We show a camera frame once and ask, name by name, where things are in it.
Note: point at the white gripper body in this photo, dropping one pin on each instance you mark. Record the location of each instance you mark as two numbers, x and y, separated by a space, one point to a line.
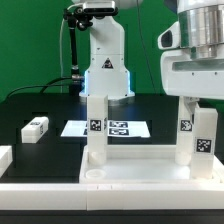
182 76

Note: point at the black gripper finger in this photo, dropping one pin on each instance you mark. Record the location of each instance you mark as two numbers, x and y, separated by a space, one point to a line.
190 104

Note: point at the white desk top tray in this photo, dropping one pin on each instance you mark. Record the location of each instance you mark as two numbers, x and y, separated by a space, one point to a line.
142 164

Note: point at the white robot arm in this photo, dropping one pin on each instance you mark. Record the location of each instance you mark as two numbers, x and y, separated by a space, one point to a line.
201 30

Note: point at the fiducial marker sheet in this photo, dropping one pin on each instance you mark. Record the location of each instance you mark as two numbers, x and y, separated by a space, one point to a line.
130 129

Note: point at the white left fence block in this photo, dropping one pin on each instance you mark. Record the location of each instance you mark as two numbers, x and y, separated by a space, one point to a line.
6 158

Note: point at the white front fence rail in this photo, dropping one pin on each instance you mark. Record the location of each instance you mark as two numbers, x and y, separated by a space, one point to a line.
111 196

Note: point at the black camera on stand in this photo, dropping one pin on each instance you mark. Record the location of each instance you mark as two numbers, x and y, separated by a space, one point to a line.
79 16

